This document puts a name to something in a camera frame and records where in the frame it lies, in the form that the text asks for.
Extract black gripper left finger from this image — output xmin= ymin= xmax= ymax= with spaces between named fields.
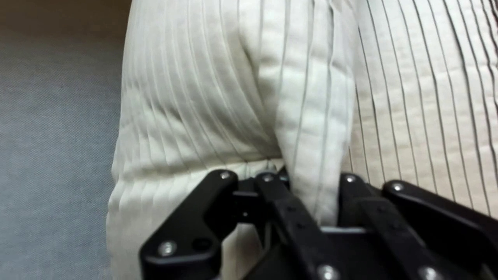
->
xmin=138 ymin=165 xmax=344 ymax=280

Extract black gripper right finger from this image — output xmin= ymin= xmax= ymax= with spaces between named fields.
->
xmin=336 ymin=171 xmax=498 ymax=280

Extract white quilted pillow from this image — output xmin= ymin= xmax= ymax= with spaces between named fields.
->
xmin=106 ymin=0 xmax=498 ymax=280

